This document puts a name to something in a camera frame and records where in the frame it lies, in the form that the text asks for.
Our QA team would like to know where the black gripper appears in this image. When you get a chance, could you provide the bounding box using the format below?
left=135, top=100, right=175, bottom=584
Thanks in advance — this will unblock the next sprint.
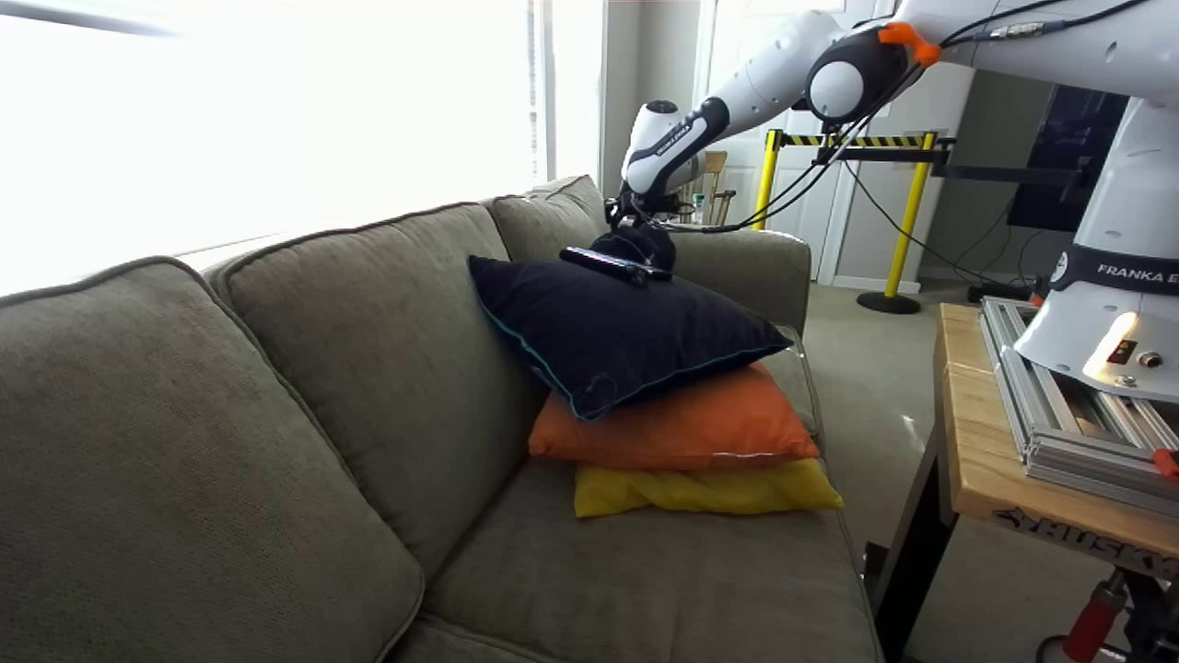
left=602, top=180, right=674, bottom=240

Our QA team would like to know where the navy square pillow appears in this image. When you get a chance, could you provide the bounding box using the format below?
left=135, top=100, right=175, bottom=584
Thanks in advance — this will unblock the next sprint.
left=466, top=251, right=796, bottom=423

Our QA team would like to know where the orange square pillow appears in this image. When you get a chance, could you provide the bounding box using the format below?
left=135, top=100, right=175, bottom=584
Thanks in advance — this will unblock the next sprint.
left=526, top=365, right=824, bottom=477

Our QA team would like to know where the yellow square pillow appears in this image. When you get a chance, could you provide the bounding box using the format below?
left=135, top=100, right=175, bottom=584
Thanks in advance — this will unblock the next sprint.
left=572, top=457, right=849, bottom=524

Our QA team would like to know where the black remote control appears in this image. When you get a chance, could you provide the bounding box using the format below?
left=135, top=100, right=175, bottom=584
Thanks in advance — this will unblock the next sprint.
left=560, top=245, right=674, bottom=287

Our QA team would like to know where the yellow black barrier stand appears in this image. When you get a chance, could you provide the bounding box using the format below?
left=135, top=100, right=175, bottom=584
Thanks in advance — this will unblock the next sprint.
left=747, top=125, right=959, bottom=319

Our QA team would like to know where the wooden table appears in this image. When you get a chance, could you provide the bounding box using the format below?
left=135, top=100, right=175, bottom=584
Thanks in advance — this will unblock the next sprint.
left=875, top=301, right=1179, bottom=663

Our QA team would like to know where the dark flat screen panel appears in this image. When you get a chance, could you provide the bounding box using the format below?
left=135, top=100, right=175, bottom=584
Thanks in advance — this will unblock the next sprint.
left=1007, top=84, right=1135, bottom=236

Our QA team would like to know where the grey fabric sofa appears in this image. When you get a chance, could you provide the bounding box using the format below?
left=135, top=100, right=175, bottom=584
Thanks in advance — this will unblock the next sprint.
left=0, top=174, right=887, bottom=663

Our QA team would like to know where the white machine on left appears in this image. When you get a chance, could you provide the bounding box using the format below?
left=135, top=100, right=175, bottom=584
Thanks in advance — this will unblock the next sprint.
left=977, top=291, right=1179, bottom=519

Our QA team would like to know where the red clamp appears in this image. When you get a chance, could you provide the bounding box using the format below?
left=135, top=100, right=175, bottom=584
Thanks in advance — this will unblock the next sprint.
left=1058, top=571, right=1135, bottom=663

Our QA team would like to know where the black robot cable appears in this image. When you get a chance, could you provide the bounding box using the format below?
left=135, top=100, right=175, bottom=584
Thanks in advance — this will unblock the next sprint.
left=668, top=0, right=1152, bottom=240

